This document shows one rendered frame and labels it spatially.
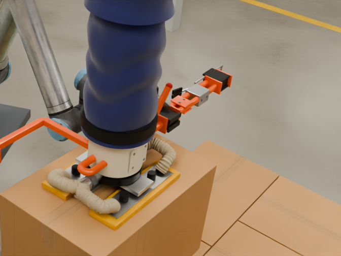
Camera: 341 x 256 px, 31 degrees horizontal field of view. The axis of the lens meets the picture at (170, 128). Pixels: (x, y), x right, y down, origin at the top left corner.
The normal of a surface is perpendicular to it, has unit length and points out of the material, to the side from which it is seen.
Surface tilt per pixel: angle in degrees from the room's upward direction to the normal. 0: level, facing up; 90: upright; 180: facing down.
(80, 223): 1
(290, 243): 0
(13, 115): 0
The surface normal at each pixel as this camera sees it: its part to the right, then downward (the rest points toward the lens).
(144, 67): 0.58, 0.18
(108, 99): -0.21, 0.78
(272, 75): 0.11, -0.81
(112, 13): -0.32, 0.14
